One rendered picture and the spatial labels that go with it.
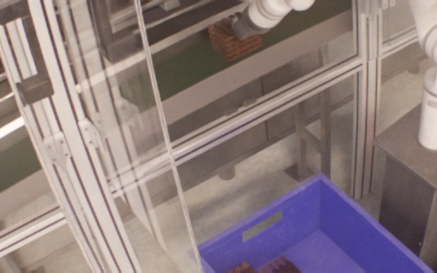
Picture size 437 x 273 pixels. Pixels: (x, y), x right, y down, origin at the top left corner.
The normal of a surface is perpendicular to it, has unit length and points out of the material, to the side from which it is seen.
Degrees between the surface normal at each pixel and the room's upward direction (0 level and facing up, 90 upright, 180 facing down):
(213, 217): 0
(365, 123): 90
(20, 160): 2
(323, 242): 0
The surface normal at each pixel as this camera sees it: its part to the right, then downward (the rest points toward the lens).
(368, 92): 0.54, 0.52
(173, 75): -0.15, -0.72
